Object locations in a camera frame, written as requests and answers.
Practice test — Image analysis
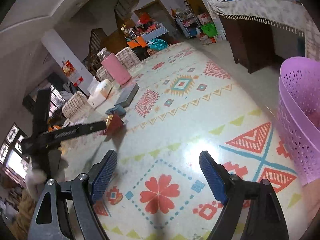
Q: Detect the left patterned chair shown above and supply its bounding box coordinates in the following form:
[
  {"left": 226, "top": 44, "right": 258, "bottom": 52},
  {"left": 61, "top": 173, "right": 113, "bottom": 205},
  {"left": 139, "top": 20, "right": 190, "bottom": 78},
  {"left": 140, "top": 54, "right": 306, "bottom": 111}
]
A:
[{"left": 62, "top": 91, "right": 89, "bottom": 119}]

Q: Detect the patterned chair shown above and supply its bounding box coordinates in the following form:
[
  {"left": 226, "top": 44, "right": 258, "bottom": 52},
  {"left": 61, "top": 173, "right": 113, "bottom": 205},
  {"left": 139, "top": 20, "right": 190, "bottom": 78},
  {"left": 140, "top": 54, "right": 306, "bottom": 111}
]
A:
[
  {"left": 62, "top": 91, "right": 89, "bottom": 119},
  {"left": 116, "top": 47, "right": 140, "bottom": 69}
]

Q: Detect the dark red foil wrapper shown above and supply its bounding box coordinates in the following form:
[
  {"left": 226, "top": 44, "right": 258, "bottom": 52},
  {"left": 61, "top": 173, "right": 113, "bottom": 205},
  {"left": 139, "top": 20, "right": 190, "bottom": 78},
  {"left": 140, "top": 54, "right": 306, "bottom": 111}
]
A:
[{"left": 99, "top": 114, "right": 124, "bottom": 136}]

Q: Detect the white tissue pack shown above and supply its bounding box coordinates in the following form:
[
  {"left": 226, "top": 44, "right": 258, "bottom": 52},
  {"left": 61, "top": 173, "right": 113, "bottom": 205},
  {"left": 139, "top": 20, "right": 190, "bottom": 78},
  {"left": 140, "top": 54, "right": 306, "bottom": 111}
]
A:
[{"left": 88, "top": 77, "right": 113, "bottom": 108}]

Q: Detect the dark blue small box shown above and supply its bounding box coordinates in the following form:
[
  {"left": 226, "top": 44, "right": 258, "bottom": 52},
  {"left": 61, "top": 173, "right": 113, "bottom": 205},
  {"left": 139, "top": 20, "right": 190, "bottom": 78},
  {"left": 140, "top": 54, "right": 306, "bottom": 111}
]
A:
[{"left": 105, "top": 105, "right": 126, "bottom": 117}]

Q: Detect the grey small box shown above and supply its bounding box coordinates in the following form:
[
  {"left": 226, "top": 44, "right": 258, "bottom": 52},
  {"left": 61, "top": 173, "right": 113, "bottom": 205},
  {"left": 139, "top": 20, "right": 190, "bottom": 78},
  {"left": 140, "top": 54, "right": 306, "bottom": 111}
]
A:
[{"left": 114, "top": 83, "right": 139, "bottom": 108}]

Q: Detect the pink water bottle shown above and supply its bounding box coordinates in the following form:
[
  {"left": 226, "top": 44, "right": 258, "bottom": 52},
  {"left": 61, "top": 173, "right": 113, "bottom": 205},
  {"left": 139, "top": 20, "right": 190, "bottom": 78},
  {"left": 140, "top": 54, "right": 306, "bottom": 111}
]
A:
[{"left": 97, "top": 48, "right": 131, "bottom": 85}]

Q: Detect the far patterned chair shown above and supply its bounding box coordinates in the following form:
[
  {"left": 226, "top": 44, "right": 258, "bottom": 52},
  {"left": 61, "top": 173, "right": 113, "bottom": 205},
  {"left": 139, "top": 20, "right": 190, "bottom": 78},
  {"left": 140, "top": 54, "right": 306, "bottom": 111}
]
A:
[{"left": 116, "top": 47, "right": 140, "bottom": 69}]

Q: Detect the patterned tablecloth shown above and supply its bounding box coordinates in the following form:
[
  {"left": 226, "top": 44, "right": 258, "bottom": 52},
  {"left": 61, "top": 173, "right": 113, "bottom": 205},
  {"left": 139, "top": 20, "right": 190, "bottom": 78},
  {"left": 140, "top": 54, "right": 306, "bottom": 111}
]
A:
[{"left": 62, "top": 42, "right": 308, "bottom": 239}]

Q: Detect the purple plastic waste basket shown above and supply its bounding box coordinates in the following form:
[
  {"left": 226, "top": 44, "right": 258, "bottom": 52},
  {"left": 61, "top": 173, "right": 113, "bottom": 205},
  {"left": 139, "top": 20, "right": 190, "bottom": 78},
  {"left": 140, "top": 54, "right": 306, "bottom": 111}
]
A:
[{"left": 277, "top": 56, "right": 319, "bottom": 185}]

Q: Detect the lace-covered sideboard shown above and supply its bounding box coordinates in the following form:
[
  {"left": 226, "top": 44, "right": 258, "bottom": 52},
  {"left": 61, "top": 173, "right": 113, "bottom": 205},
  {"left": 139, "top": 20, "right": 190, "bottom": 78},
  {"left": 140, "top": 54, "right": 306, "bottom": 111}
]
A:
[{"left": 206, "top": 0, "right": 306, "bottom": 74}]

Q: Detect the green bag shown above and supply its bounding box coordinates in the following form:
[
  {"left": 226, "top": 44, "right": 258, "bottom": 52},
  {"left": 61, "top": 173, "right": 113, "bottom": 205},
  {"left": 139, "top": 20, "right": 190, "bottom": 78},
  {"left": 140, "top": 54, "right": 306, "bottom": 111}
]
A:
[{"left": 201, "top": 23, "right": 218, "bottom": 38}]

